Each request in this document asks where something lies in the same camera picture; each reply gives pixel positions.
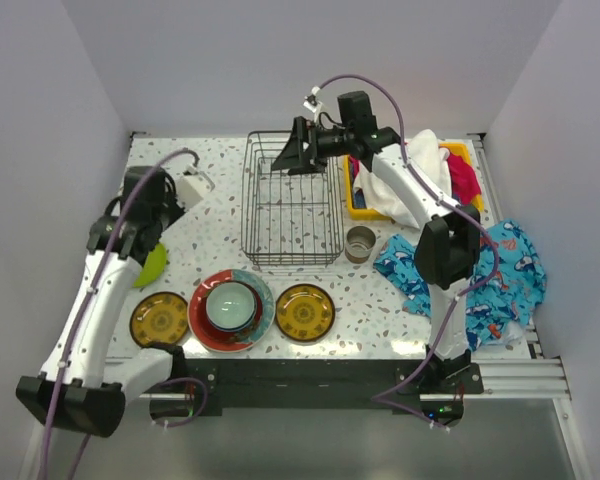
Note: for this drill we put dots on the light blue bowl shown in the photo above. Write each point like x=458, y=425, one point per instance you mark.
x=230, y=306

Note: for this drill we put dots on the left yellow patterned plate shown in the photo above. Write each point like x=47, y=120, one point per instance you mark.
x=160, y=317

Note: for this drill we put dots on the white towel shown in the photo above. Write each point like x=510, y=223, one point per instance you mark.
x=425, y=152

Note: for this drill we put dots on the blue patterned cloth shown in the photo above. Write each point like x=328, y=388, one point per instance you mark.
x=496, y=312

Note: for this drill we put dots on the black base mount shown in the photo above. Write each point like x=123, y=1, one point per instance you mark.
x=314, y=384

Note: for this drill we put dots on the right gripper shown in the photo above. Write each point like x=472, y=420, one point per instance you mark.
x=292, y=157

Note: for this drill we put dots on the metal cup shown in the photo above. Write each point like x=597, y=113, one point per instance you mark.
x=359, y=244

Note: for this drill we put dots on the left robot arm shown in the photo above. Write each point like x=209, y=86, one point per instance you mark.
x=73, y=391

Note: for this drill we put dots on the yellow plastic bin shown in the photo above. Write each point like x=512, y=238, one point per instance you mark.
x=418, y=192

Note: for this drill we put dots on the red and blue plate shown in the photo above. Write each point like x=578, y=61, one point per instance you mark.
x=266, y=319

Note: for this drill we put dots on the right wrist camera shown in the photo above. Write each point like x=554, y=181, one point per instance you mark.
x=312, y=101

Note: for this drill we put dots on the red bowl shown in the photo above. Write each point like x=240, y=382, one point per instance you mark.
x=228, y=337

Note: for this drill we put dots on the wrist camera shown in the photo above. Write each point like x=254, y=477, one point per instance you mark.
x=192, y=188
x=312, y=101

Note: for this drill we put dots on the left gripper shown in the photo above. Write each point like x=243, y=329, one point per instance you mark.
x=170, y=195

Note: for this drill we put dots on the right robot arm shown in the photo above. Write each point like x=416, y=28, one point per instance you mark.
x=449, y=244

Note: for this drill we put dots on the yellow patterned plate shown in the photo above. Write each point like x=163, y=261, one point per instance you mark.
x=160, y=317
x=305, y=313

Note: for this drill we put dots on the wire dish rack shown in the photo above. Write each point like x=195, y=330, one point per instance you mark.
x=288, y=220

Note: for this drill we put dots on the right yellow patterned plate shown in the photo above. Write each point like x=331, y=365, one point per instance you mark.
x=305, y=313

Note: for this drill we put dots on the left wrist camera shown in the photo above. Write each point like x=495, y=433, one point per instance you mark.
x=192, y=188

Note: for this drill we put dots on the red cloth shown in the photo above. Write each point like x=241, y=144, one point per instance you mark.
x=465, y=185

